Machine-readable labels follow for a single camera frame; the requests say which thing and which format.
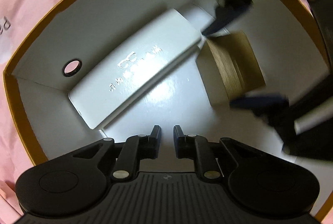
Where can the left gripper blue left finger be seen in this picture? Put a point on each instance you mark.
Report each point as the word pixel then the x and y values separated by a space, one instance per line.
pixel 136 148

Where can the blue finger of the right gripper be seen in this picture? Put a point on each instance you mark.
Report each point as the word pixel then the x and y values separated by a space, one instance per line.
pixel 224 15
pixel 261 104

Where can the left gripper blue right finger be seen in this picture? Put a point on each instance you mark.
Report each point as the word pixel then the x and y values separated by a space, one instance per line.
pixel 200 151

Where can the small brown cardboard box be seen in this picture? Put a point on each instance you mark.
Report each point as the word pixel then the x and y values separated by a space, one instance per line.
pixel 228 68

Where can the white glasses case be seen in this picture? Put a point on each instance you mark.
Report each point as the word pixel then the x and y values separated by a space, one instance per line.
pixel 130 69

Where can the orange storage box white inside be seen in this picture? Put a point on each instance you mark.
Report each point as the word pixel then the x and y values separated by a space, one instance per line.
pixel 70 180

